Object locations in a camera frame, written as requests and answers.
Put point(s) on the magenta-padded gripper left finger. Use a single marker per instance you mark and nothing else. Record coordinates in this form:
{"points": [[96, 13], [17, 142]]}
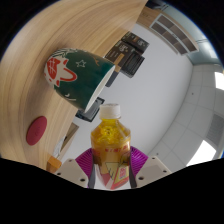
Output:
{"points": [[82, 165]]}

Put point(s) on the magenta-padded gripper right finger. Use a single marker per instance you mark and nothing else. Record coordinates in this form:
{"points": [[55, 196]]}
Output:
{"points": [[141, 163]]}

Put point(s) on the yellow tea drink bottle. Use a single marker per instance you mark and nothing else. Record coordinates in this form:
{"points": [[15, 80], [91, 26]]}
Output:
{"points": [[110, 143]]}

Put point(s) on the wooden side desk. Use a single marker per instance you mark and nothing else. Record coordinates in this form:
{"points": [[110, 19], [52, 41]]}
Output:
{"points": [[71, 135]]}

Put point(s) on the flat round red coaster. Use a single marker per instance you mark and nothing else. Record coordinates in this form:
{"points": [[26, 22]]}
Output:
{"points": [[36, 130]]}

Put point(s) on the large ceiling light panel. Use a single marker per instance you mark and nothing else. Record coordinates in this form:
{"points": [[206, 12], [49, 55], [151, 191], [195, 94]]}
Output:
{"points": [[201, 153]]}

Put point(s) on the ceiling air vent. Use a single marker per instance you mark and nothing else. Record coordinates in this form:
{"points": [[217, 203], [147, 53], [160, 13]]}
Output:
{"points": [[216, 131]]}

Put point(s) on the green red-print mug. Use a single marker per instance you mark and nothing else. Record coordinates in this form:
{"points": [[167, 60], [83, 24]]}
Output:
{"points": [[83, 78]]}

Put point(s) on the dark grey office chair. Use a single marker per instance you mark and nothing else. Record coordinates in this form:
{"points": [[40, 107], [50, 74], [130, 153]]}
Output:
{"points": [[112, 78]]}

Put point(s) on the small ceiling light panel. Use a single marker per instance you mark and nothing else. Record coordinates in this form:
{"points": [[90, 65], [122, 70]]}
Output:
{"points": [[220, 80]]}

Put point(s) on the small dark brown box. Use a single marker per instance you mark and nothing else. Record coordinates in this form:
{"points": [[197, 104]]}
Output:
{"points": [[136, 41]]}

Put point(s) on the wooden shelf cabinet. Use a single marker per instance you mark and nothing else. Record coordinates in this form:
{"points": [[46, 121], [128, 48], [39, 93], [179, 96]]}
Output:
{"points": [[173, 31]]}

